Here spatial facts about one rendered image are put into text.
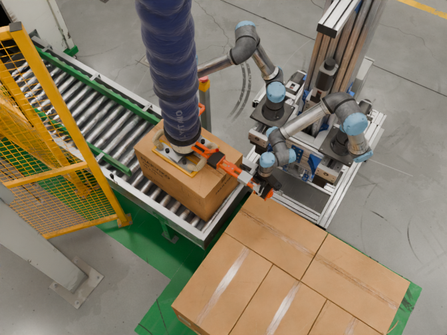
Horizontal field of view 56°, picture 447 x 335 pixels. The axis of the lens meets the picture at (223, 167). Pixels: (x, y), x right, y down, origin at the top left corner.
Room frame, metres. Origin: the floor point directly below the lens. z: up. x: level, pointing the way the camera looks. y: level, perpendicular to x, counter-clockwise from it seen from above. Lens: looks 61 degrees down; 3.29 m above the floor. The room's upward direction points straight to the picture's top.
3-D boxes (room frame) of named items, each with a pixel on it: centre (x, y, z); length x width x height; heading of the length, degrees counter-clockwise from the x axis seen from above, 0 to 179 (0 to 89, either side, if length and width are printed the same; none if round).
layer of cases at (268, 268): (0.57, -0.44, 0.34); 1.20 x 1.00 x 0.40; 56
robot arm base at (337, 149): (1.39, -0.75, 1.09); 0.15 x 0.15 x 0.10
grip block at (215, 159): (1.26, 0.05, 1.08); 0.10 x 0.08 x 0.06; 143
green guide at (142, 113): (2.28, 1.06, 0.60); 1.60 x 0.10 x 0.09; 56
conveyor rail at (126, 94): (2.13, 0.73, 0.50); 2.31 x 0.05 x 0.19; 56
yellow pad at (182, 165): (1.34, 0.30, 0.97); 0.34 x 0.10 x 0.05; 53
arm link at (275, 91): (1.66, -0.32, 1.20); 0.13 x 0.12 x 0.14; 0
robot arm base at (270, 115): (1.65, -0.32, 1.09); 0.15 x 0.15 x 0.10
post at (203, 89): (1.94, 0.14, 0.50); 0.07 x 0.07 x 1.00; 56
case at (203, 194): (1.40, 0.23, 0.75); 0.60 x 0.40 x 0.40; 52
